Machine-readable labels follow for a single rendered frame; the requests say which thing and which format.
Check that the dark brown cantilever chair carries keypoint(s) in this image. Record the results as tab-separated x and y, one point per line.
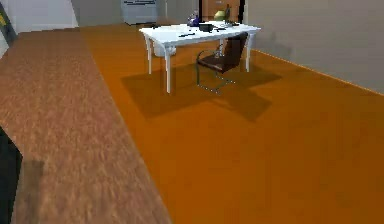
230	55

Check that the black flat remote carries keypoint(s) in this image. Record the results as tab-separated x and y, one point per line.
186	34

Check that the white table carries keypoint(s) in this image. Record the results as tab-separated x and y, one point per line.
173	35

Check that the black box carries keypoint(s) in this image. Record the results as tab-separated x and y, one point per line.
205	27

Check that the purple glass vase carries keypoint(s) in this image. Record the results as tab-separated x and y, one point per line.
193	20

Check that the yellow-green round object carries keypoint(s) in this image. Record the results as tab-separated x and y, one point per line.
219	15

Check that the dark green bottle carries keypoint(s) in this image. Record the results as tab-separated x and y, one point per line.
228	13

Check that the brown wooden cupboard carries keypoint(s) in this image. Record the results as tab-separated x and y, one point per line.
221	6

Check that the grey chest of drawers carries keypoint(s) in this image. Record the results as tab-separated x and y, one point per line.
139	11

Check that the black furniture block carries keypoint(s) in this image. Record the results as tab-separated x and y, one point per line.
8	180

